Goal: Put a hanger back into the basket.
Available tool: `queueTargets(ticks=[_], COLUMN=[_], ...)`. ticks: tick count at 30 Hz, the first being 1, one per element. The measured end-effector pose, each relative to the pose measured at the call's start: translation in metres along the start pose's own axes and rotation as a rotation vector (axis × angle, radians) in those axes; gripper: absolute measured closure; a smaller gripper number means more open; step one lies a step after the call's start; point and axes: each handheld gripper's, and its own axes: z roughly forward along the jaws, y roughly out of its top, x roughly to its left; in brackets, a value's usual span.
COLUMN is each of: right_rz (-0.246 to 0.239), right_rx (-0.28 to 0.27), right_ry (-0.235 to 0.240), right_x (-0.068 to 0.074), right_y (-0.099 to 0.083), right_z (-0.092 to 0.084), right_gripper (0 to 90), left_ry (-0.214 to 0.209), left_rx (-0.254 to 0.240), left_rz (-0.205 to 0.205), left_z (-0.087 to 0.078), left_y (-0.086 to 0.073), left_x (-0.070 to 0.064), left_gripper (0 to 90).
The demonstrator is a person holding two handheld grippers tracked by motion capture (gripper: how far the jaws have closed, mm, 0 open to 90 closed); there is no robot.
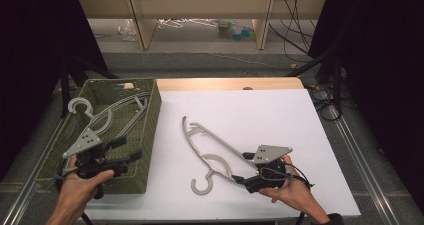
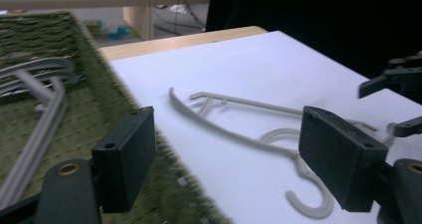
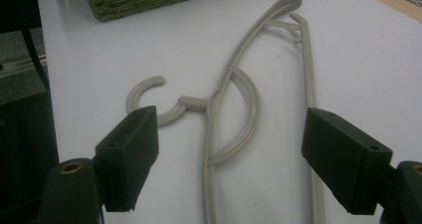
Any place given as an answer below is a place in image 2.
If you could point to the green woven basket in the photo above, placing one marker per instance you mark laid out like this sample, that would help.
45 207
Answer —
99 94

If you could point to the colourful plastic toys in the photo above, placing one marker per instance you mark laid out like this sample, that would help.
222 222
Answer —
116 33

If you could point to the white board sheet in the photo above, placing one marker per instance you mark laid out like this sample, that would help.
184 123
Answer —
265 68

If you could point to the black curtain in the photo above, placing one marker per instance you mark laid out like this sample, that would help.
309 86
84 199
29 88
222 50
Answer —
315 18

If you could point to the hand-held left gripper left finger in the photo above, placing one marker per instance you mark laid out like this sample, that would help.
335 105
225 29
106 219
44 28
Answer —
126 157

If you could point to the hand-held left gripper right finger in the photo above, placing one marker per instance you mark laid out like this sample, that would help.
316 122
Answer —
345 157

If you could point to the grey plastic clothes hanger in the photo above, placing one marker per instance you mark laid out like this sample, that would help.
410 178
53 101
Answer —
252 102
212 124
36 141
40 64

